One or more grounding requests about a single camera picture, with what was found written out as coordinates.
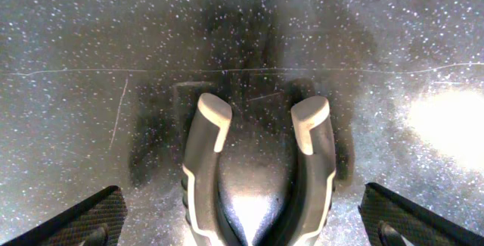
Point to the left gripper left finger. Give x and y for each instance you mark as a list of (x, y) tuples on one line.
[(87, 223)]

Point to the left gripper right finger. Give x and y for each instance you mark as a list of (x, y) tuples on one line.
[(401, 219)]

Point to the pliers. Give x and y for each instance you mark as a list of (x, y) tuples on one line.
[(200, 162)]

